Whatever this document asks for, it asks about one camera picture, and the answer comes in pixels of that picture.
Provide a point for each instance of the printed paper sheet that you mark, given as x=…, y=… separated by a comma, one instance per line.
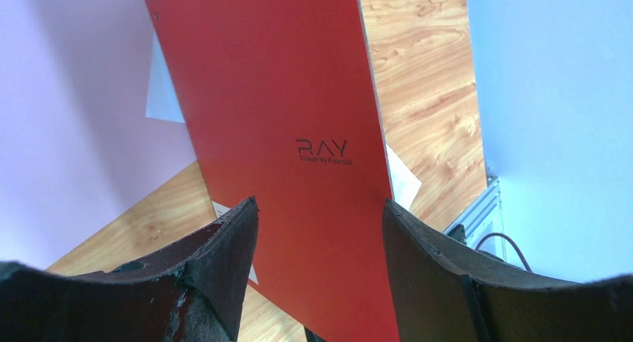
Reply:
x=162, y=101
x=403, y=181

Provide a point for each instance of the red folder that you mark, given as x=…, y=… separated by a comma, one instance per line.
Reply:
x=279, y=102

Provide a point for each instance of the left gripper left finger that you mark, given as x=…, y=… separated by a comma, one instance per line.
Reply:
x=190, y=290

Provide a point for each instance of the pink paper sheet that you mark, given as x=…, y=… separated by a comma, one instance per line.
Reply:
x=77, y=149

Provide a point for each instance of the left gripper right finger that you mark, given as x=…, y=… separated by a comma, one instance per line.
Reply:
x=443, y=290

